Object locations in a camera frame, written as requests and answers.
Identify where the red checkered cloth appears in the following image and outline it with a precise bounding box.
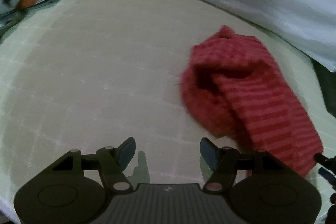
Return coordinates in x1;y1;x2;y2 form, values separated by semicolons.
180;26;323;176

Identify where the green grid mat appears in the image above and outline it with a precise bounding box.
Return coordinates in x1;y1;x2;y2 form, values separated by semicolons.
1;0;335;223

